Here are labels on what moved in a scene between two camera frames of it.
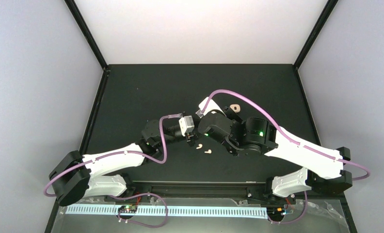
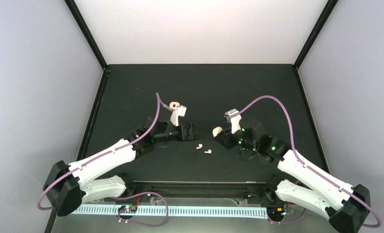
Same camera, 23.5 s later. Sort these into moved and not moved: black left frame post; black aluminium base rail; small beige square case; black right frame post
Moved: small beige square case
Not moved: black left frame post; black aluminium base rail; black right frame post
